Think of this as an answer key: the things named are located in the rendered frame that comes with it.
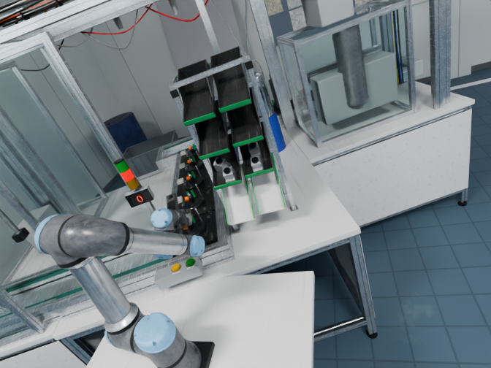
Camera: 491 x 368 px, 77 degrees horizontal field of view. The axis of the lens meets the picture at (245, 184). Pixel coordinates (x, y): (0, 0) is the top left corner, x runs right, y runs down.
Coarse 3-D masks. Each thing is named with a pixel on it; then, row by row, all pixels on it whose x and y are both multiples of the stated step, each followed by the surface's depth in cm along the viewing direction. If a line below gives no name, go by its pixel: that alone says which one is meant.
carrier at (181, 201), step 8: (192, 192) 180; (200, 192) 189; (184, 200) 179; (192, 200) 176; (200, 200) 177; (208, 200) 177; (184, 208) 175; (192, 208) 172; (200, 208) 173; (208, 208) 170
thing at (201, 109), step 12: (204, 60) 131; (180, 72) 135; (192, 72) 135; (192, 84) 136; (204, 84) 134; (180, 96) 127; (192, 96) 132; (204, 96) 129; (192, 108) 128; (204, 108) 126; (192, 120) 121
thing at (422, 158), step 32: (416, 96) 224; (384, 128) 202; (416, 128) 201; (448, 128) 203; (320, 160) 202; (352, 160) 205; (384, 160) 208; (416, 160) 212; (448, 160) 215; (352, 192) 217; (384, 192) 221; (416, 192) 225; (448, 192) 229
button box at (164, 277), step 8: (184, 264) 139; (200, 264) 141; (160, 272) 140; (168, 272) 138; (176, 272) 137; (184, 272) 136; (192, 272) 137; (200, 272) 138; (160, 280) 137; (168, 280) 138; (176, 280) 138; (184, 280) 139; (160, 288) 139
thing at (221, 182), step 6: (234, 150) 148; (216, 156) 149; (222, 156) 148; (228, 156) 147; (234, 156) 146; (210, 162) 143; (234, 162) 144; (234, 168) 142; (216, 174) 144; (222, 174) 143; (240, 174) 138; (216, 180) 142; (222, 180) 141; (240, 180) 135; (216, 186) 137; (222, 186) 138; (228, 186) 138
